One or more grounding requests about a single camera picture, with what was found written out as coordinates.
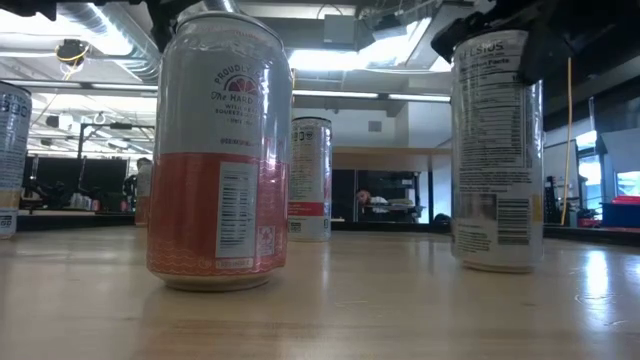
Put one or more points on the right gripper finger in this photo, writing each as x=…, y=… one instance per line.
x=547, y=55
x=460, y=30

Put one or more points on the white Celsius can black lid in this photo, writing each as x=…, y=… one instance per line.
x=312, y=175
x=12, y=160
x=495, y=175

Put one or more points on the orange and silver seltzer can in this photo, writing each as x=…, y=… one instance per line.
x=220, y=200

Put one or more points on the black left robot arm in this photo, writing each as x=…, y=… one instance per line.
x=25, y=7

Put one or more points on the long ceiling light strip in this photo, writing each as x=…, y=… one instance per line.
x=420, y=97
x=335, y=94

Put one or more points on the grey ceiling box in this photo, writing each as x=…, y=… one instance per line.
x=340, y=29

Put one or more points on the blue bin red lid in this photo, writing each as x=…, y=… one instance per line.
x=622, y=215

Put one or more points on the person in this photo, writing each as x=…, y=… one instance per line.
x=364, y=196

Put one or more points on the black screen panel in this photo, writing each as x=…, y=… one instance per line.
x=100, y=175

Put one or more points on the black round ceiling fixture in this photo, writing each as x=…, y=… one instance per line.
x=71, y=51

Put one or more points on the silver ventilation duct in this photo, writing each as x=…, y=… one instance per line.
x=130, y=45

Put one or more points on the black metal table frame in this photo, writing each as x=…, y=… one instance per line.
x=75, y=222

